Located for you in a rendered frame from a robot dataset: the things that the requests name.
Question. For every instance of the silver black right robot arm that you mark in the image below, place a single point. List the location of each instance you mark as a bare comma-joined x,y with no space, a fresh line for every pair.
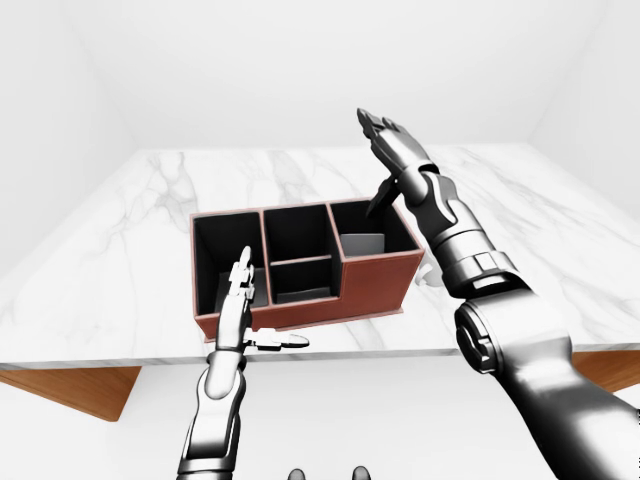
525,340

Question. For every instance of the red-brown desk caddy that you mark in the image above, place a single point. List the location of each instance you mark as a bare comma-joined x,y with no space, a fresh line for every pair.
372,282

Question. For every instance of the small white object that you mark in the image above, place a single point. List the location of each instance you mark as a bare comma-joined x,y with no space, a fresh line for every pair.
426,276

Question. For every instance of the brown wooden table support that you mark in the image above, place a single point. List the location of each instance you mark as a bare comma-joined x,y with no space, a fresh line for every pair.
80,387
612,370

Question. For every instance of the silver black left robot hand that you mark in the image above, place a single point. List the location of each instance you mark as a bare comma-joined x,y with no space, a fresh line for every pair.
232,320

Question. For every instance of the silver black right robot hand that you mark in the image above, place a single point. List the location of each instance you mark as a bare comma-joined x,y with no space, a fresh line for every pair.
400,147

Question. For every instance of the small dark rounded shape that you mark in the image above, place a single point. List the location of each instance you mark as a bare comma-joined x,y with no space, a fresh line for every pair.
360,473
296,474

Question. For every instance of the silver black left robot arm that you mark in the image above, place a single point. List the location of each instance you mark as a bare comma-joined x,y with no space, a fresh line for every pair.
220,380

